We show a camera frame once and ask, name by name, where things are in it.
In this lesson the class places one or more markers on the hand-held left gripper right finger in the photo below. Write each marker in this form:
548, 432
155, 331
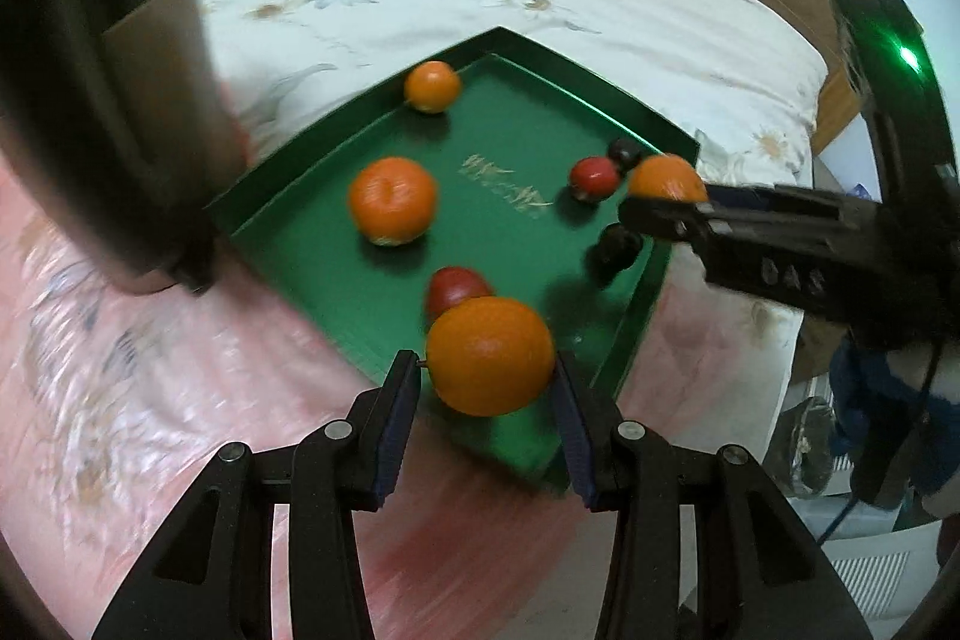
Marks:
574, 434

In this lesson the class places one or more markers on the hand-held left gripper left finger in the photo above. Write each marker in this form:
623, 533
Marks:
391, 430

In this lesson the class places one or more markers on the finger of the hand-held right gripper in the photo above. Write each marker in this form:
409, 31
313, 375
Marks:
664, 218
757, 197

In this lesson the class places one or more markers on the orange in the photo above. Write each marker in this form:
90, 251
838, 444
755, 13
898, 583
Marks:
664, 179
432, 86
491, 355
392, 200

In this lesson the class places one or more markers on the dark purple plum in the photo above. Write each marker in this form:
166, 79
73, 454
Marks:
619, 244
624, 151

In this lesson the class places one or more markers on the red plum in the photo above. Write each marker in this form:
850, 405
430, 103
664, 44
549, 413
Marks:
595, 177
457, 286

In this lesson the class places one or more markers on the green tray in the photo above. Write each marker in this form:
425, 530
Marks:
315, 265

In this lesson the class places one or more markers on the white plastic basket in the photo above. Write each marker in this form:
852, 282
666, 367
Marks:
870, 572

